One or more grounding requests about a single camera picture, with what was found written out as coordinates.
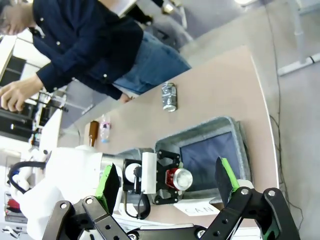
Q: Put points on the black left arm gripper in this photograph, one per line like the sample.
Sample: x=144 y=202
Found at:
x=130 y=182

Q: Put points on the black green-padded right gripper finger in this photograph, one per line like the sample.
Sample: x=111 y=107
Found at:
x=240 y=207

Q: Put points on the red drink can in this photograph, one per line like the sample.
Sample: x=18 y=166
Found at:
x=180 y=178

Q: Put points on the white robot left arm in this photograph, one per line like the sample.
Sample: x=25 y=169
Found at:
x=67 y=180

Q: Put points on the white paper label CAN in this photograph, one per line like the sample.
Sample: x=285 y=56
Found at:
x=197 y=207

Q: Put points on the grey felt basket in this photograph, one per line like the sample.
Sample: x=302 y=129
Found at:
x=212 y=155

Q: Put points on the silver crumpled drink can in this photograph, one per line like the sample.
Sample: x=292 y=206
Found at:
x=170 y=97

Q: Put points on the person's left hand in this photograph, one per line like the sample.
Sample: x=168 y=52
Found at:
x=125 y=98

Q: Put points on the person's right hand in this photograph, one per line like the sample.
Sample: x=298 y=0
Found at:
x=12 y=96

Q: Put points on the clear plastic bottle pink label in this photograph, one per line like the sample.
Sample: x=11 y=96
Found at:
x=105 y=128

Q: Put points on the brown glass bottle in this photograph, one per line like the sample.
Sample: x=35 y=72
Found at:
x=93 y=132

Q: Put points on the dark shelf unit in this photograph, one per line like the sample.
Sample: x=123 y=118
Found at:
x=27 y=112

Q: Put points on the person in navy shirt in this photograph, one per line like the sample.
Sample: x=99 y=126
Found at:
x=85 y=42

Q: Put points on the grey office chair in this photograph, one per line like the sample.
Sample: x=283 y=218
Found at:
x=172 y=25

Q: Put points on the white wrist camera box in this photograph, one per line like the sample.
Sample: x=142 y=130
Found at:
x=149 y=172

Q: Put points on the white desk frame leg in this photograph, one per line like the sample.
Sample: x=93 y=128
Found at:
x=300 y=37

